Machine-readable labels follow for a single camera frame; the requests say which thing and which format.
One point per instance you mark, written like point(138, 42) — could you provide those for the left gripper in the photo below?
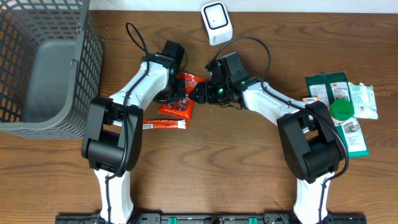
point(181, 95)

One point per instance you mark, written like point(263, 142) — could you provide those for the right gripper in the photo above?
point(204, 94)

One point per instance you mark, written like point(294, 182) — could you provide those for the red snack bag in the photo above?
point(183, 108)

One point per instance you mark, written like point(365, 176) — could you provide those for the red stick packet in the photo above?
point(165, 124)

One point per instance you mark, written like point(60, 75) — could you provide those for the small orange packet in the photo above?
point(310, 100)

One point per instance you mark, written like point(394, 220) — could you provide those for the green 3M product package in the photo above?
point(330, 87)

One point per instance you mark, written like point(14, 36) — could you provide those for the green-lid seasoning jar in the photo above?
point(341, 110)

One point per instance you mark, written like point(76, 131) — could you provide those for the teal tissue packet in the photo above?
point(363, 100)

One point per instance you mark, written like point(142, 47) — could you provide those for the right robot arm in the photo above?
point(311, 144)

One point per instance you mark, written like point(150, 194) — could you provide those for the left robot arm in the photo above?
point(113, 134)

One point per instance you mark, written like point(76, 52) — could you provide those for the white barcode scanner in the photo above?
point(216, 23)

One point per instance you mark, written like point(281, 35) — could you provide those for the grey plastic mesh basket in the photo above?
point(51, 61)

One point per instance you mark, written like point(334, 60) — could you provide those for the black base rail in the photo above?
point(267, 218)

